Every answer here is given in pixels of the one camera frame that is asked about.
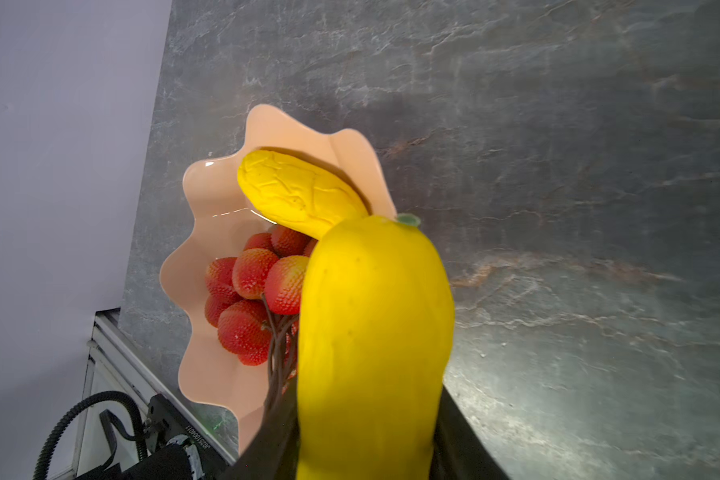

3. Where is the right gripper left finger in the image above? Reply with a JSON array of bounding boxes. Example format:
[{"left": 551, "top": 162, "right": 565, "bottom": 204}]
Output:
[{"left": 221, "top": 383, "right": 300, "bottom": 480}]

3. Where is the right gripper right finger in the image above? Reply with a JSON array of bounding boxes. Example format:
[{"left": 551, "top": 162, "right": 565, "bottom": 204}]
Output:
[{"left": 431, "top": 387, "right": 510, "bottom": 480}]

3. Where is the smooth yellow fake fruit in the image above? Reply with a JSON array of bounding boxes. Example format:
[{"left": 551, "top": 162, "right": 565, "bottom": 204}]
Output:
[{"left": 296, "top": 216, "right": 455, "bottom": 479}]

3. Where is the red fake fruit cluster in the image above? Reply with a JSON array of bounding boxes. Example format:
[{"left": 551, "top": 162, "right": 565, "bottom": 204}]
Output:
[{"left": 204, "top": 225, "right": 318, "bottom": 379}]

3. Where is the peach wavy fruit bowl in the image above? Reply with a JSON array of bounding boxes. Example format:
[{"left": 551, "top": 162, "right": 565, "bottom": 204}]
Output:
[{"left": 160, "top": 104, "right": 397, "bottom": 452}]

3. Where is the textured yellow fake fruit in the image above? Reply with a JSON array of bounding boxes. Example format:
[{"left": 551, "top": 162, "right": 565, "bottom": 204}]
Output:
[{"left": 237, "top": 150, "right": 369, "bottom": 240}]

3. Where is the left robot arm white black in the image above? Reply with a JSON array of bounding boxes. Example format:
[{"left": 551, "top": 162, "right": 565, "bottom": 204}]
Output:
[{"left": 33, "top": 390, "right": 231, "bottom": 480}]

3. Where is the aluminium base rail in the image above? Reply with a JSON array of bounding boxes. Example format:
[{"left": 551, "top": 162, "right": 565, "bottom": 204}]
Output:
[{"left": 58, "top": 311, "right": 235, "bottom": 479}]

